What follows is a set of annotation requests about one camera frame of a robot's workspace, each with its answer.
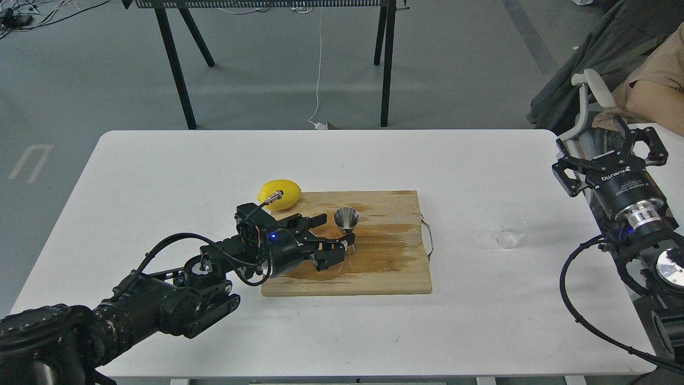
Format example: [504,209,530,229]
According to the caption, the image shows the yellow lemon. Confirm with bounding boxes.
[257,179,301,211]

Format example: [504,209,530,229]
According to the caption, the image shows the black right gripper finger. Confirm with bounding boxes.
[613,115,669,172]
[552,139,599,197]

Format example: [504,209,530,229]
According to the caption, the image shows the person in beige shirt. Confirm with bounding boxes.
[592,24,683,136]

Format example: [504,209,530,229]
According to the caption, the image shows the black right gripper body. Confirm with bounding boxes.
[588,168,666,230]

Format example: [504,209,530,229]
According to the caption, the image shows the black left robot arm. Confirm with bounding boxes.
[2,203,356,384]

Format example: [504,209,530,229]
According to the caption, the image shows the dark grey jacket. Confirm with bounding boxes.
[527,1,683,135]

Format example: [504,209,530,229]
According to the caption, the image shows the small clear glass cup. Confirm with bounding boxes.
[494,215,528,250]

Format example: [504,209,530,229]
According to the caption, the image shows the white office chair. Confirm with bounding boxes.
[557,68,617,142]

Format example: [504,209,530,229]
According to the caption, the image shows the black cables on floor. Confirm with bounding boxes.
[0,0,107,38]

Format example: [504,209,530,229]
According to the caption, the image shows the black metal trestle table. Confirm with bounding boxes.
[122,1,409,130]

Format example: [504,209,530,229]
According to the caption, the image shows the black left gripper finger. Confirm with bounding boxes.
[271,213,328,236]
[305,240,355,272]

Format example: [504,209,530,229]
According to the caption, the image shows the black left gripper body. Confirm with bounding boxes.
[234,203,317,278]

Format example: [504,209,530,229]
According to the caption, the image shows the wooden cutting board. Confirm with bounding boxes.
[261,190,432,297]

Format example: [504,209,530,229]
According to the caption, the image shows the steel jigger measuring cup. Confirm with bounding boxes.
[333,206,361,235]

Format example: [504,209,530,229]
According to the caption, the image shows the white cable with plug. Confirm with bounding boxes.
[307,7,328,130]

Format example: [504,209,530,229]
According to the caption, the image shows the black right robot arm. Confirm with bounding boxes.
[552,117,682,374]

